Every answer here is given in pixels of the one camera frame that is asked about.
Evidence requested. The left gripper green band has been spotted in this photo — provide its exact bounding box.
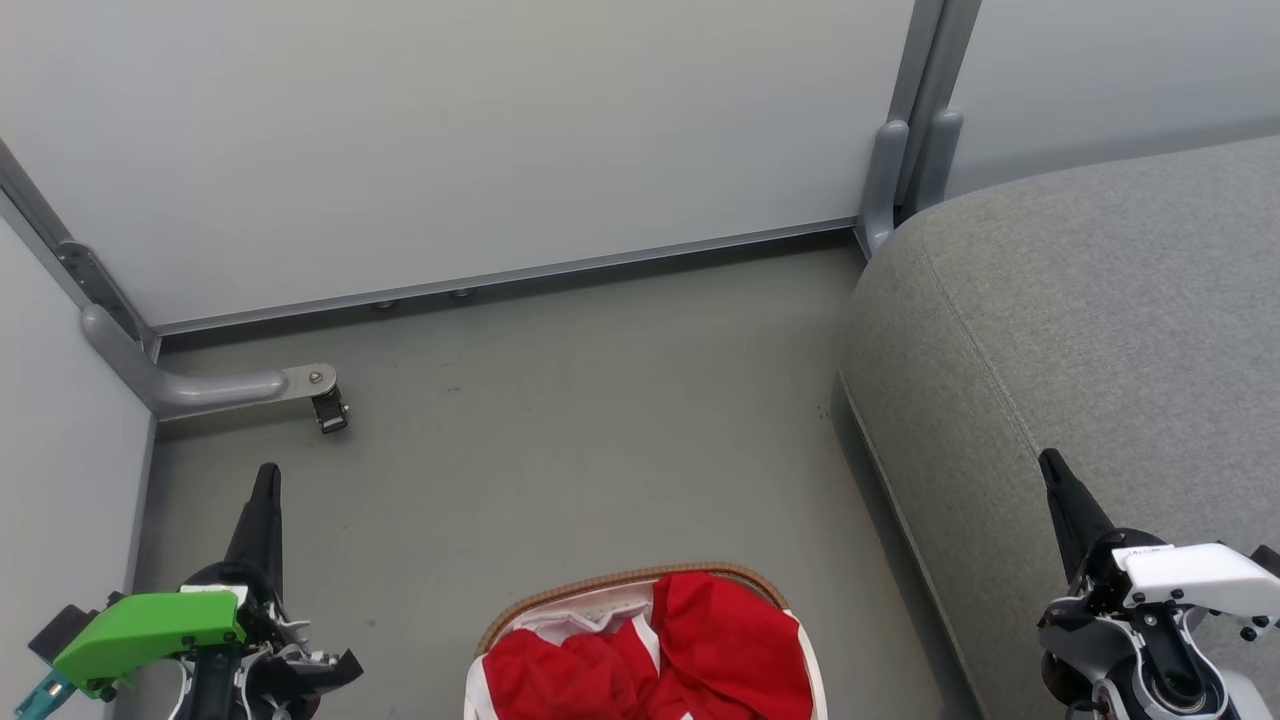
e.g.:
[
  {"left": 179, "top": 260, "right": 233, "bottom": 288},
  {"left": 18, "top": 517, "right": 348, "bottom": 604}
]
[{"left": 52, "top": 462, "right": 364, "bottom": 707}]

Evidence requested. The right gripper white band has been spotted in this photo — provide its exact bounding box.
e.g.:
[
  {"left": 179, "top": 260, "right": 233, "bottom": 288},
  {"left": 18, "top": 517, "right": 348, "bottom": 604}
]
[{"left": 1038, "top": 448, "right": 1280, "bottom": 643}]

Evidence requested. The red and white garment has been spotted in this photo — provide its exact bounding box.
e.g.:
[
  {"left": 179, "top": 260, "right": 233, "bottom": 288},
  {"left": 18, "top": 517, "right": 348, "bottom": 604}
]
[{"left": 483, "top": 572, "right": 814, "bottom": 720}]

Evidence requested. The grey fabric sofa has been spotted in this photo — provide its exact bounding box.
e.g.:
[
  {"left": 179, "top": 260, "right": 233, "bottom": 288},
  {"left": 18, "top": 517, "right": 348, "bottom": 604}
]
[{"left": 838, "top": 135, "right": 1280, "bottom": 720}]

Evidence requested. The wicker laundry basket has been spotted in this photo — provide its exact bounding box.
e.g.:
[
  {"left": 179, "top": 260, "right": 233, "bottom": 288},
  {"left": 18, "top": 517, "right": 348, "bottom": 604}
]
[{"left": 465, "top": 562, "right": 829, "bottom": 720}]

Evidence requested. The grey partition corner foot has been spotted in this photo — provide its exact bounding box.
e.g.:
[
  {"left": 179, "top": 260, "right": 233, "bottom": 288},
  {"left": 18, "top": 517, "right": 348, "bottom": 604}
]
[
  {"left": 912, "top": 108, "right": 965, "bottom": 213},
  {"left": 860, "top": 120, "right": 911, "bottom": 256}
]

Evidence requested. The grey partition foot bracket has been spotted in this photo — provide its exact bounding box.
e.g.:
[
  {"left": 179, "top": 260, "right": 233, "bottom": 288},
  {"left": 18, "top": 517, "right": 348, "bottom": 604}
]
[{"left": 82, "top": 304, "right": 338, "bottom": 420}]

